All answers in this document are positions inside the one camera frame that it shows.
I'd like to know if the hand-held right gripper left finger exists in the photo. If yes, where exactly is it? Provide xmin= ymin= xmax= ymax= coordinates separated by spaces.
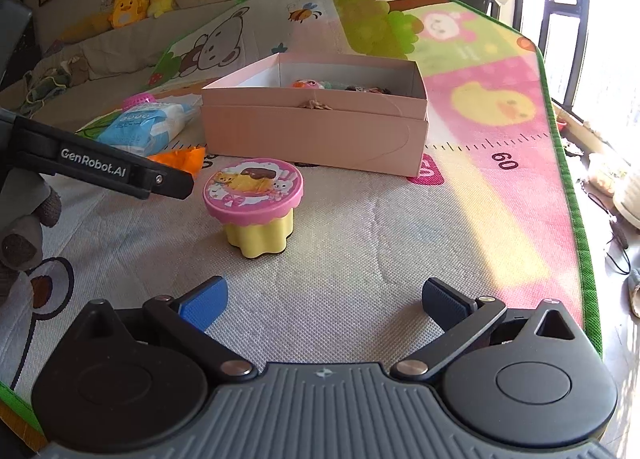
xmin=70 ymin=276 xmax=257 ymax=384

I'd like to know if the printed cartoon play mat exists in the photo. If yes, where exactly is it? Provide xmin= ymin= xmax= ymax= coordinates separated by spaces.
xmin=0 ymin=0 xmax=604 ymax=446

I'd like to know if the yellow duck plush backpack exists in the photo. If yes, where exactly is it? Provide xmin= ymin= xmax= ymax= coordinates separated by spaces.
xmin=110 ymin=0 xmax=150 ymax=30

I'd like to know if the black cable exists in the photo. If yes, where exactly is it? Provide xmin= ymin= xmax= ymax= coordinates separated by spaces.
xmin=587 ymin=193 xmax=632 ymax=276

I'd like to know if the brown teddy bear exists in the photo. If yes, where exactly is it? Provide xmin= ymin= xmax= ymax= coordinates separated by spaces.
xmin=64 ymin=56 xmax=94 ymax=86

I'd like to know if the grey brown plush toy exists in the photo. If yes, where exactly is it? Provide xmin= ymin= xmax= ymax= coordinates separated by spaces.
xmin=0 ymin=173 xmax=64 ymax=301

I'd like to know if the yellow toy cup pink lid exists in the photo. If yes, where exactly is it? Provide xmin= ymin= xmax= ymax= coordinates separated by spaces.
xmin=202 ymin=157 xmax=305 ymax=259

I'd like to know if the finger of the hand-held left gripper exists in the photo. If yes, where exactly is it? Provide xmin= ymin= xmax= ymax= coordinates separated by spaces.
xmin=149 ymin=162 xmax=195 ymax=201

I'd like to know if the orange plastic toy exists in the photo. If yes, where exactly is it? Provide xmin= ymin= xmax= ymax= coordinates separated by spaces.
xmin=148 ymin=146 xmax=207 ymax=176

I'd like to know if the blue white tissue packet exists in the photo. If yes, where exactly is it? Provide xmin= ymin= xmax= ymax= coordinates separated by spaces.
xmin=94 ymin=101 xmax=202 ymax=158

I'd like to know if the pink plastic basket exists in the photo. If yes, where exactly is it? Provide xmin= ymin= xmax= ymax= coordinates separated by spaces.
xmin=123 ymin=92 xmax=157 ymax=113

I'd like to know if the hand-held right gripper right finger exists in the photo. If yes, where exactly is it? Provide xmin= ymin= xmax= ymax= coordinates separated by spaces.
xmin=390 ymin=279 xmax=576 ymax=382

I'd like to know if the black-haired wind-up doll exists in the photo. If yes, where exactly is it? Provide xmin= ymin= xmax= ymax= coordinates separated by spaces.
xmin=344 ymin=84 xmax=393 ymax=96

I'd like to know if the green cloth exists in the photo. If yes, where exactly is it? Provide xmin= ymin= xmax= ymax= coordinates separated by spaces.
xmin=24 ymin=66 xmax=72 ymax=116

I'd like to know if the grey slipper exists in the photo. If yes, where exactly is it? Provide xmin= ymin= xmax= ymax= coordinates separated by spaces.
xmin=627 ymin=268 xmax=640 ymax=318

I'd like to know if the yellow cushion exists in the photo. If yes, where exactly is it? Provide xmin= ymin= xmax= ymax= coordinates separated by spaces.
xmin=59 ymin=14 xmax=114 ymax=44

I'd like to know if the white flower pot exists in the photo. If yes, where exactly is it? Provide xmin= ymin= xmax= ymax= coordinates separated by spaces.
xmin=612 ymin=158 xmax=640 ymax=231

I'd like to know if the dark grey panel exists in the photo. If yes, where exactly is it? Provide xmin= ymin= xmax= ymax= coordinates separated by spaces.
xmin=0 ymin=0 xmax=35 ymax=88

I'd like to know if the pink cardboard box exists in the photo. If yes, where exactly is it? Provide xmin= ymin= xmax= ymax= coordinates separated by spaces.
xmin=200 ymin=52 xmax=430 ymax=179

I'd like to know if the beige sofa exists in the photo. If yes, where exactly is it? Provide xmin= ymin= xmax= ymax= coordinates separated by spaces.
xmin=0 ymin=0 xmax=281 ymax=140

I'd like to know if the black metal railing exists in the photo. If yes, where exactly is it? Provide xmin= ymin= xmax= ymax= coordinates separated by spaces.
xmin=537 ymin=0 xmax=602 ymax=111

